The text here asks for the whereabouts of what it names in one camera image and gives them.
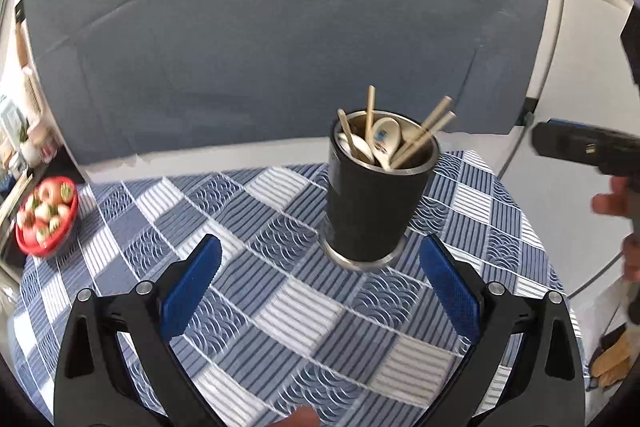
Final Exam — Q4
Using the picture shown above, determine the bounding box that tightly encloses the black utensil holder cup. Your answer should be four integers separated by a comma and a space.
319, 120, 440, 271

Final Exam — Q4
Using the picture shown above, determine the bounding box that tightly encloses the person left hand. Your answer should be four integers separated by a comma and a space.
269, 407, 320, 427

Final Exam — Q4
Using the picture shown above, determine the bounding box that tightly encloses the white spoon with food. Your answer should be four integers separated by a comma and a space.
371, 117, 401, 171

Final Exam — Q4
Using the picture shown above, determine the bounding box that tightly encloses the white ceramic spoon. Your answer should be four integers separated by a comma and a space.
337, 132, 375, 165

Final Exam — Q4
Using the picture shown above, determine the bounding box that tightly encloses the grey backdrop cloth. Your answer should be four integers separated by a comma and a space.
24, 0, 548, 165

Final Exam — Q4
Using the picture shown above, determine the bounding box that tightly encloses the person right hand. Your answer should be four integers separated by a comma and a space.
591, 176, 640, 282

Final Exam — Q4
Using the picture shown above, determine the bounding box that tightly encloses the wooden chopstick short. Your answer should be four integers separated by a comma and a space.
390, 110, 456, 169

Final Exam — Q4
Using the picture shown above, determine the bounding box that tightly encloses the black cable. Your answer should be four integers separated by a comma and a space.
497, 110, 534, 180

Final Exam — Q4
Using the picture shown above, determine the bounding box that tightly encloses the red fruit bowl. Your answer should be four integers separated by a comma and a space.
14, 176, 79, 259

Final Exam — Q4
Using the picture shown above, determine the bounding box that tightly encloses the blue patterned tablecloth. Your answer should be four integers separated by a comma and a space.
9, 150, 562, 426

